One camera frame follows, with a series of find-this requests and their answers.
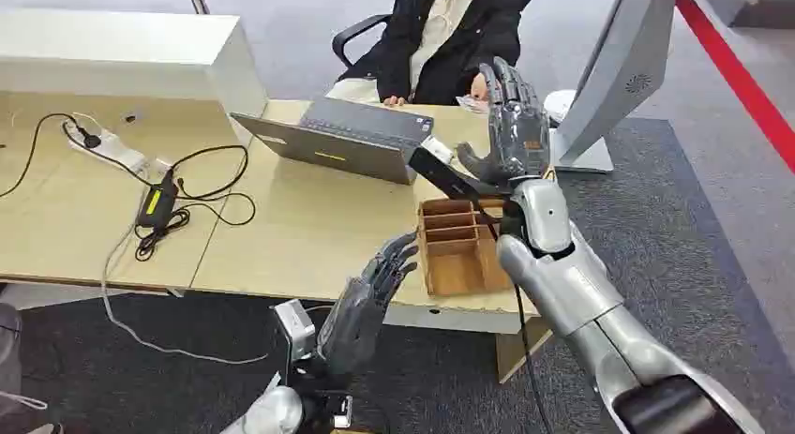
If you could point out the silver standing monitor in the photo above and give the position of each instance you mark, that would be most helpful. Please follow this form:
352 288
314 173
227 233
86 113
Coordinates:
615 77

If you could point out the pale wooden desk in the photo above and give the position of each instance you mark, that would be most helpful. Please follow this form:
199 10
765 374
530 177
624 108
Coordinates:
298 232

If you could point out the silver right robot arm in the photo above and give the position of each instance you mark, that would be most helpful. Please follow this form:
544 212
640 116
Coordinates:
559 282

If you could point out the person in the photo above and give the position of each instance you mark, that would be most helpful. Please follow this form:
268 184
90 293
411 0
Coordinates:
463 40

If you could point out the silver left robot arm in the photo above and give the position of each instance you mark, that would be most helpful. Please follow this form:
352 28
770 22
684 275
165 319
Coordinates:
273 414

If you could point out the wooden card box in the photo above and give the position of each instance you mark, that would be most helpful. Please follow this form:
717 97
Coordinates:
456 263

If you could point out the person's left hand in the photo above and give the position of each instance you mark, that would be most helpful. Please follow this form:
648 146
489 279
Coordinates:
479 88

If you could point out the black and white right wrist camera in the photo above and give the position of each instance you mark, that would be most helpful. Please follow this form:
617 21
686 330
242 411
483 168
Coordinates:
444 173

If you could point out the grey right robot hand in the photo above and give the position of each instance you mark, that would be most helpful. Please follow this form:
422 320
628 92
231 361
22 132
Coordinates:
518 139

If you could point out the grey laptop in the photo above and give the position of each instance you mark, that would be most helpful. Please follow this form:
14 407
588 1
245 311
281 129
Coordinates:
348 142

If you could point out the black office chair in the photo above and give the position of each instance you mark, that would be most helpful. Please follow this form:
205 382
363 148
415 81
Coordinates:
354 37

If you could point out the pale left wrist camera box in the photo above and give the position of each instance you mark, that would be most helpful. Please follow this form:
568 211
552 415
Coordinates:
296 325

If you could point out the person's right hand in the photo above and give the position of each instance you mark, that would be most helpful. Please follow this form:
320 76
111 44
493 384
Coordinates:
394 101

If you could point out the white round base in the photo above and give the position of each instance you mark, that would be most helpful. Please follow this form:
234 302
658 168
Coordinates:
559 105

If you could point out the person's hand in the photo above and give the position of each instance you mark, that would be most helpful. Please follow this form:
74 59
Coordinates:
394 101
479 88

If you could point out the white power strip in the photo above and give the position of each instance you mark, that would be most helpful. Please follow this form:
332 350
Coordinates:
118 147

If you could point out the white cabinet box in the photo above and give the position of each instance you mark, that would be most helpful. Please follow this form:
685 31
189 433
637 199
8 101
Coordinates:
124 58

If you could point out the black power plug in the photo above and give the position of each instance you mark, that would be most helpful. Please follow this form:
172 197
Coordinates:
91 139

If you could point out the black power adapter yellow label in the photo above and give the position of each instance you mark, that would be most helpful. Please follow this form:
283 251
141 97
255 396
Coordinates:
156 202

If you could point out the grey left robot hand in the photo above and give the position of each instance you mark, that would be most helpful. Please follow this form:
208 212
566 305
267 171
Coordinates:
354 319

